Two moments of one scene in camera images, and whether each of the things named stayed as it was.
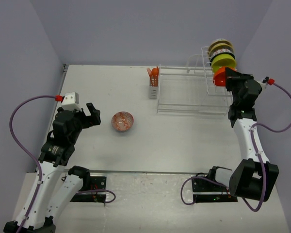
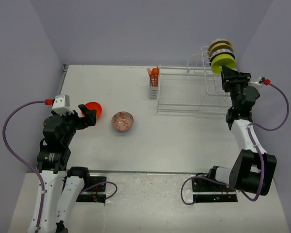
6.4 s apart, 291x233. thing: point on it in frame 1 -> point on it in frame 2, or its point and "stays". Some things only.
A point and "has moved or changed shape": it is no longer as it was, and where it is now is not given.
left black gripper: (93, 119) stays
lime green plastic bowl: (222, 60) stays
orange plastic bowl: (219, 78) has moved or changed shape
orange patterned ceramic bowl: (122, 121) stays
